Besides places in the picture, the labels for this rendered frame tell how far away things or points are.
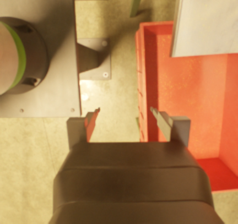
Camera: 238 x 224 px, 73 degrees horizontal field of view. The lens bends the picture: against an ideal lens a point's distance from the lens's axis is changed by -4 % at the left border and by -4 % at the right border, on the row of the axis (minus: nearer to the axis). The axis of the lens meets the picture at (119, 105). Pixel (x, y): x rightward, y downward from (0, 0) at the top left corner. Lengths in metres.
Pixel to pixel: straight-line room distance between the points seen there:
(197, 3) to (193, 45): 0.09
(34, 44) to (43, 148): 1.31
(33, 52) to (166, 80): 0.55
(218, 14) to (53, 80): 0.38
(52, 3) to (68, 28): 0.05
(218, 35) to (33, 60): 0.41
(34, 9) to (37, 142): 1.31
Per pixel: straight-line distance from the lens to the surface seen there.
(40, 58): 0.35
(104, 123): 1.35
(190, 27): 0.44
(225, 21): 0.47
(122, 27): 1.28
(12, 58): 0.28
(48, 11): 0.38
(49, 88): 0.37
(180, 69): 0.76
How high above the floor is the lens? 1.26
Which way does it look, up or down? 75 degrees down
